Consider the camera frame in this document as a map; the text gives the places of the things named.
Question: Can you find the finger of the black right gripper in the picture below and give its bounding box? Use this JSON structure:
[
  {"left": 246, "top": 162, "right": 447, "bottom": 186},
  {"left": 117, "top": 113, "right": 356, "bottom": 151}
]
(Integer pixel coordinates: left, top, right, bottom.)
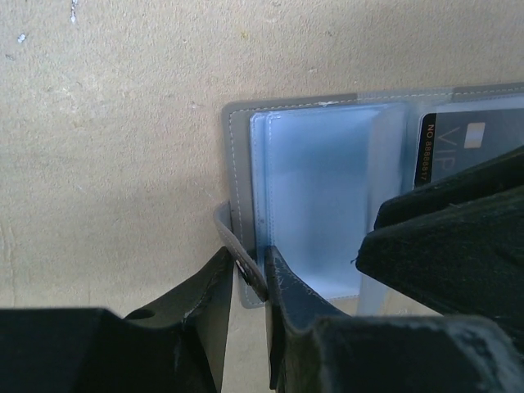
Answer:
[
  {"left": 373, "top": 147, "right": 523, "bottom": 230},
  {"left": 356, "top": 187, "right": 523, "bottom": 328}
]

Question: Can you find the black VIP credit card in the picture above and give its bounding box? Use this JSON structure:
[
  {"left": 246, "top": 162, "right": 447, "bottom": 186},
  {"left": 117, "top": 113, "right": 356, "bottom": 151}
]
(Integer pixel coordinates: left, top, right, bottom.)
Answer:
[{"left": 413, "top": 108, "right": 523, "bottom": 187}]

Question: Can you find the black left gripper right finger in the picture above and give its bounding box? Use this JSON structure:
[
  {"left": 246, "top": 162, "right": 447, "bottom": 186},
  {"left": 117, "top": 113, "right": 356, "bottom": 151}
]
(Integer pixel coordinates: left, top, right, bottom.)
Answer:
[{"left": 265, "top": 246, "right": 523, "bottom": 392}]

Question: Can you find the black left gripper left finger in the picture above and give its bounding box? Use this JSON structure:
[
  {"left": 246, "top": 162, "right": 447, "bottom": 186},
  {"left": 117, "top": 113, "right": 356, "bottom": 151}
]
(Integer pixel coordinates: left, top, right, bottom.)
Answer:
[{"left": 1, "top": 248, "right": 233, "bottom": 392}]

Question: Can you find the grey card holder wallet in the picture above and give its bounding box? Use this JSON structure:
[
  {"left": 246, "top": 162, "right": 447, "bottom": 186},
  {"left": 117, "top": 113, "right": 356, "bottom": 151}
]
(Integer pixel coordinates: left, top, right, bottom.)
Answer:
[{"left": 215, "top": 83, "right": 523, "bottom": 314}]

